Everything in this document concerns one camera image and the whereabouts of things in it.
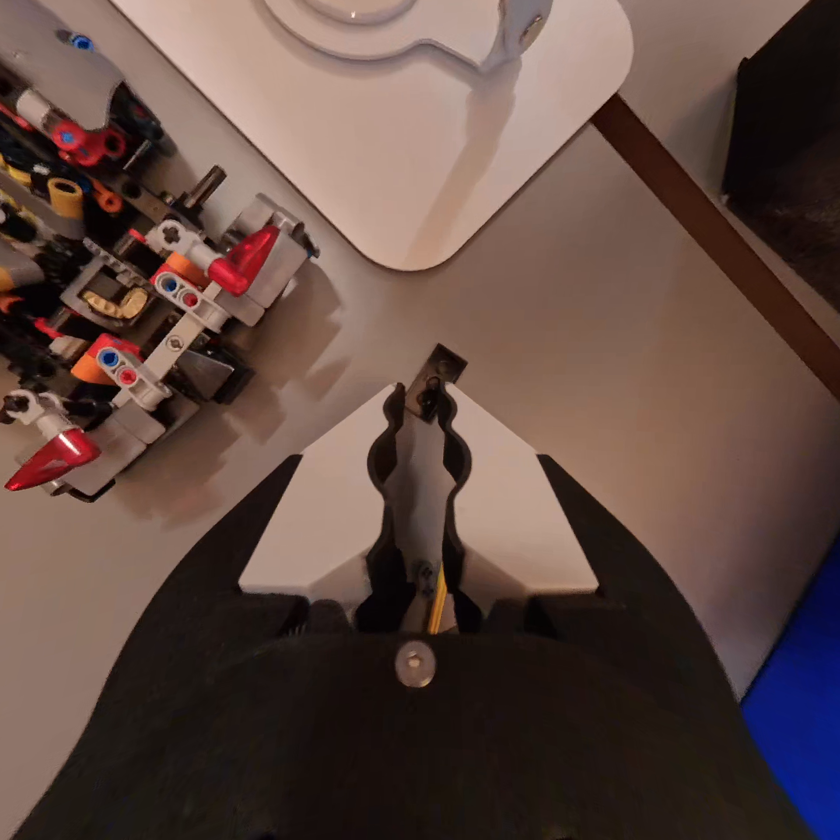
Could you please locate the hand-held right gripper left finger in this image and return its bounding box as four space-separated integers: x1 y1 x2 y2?
238 382 408 601

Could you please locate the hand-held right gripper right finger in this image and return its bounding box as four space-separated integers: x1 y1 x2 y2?
433 382 599 599

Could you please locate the dark grey lego brick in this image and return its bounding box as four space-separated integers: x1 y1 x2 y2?
402 343 469 425

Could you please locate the pile of loose lego pieces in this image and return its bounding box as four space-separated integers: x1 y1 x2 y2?
412 560 450 635

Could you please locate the partly built lego car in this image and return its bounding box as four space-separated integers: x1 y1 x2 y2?
0 0 322 504

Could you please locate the dark printed lego box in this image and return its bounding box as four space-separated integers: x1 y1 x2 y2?
721 0 840 311

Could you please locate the blue storage bin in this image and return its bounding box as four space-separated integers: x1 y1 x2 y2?
740 538 840 840

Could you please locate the white rounded board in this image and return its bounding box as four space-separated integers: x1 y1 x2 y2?
108 0 636 272

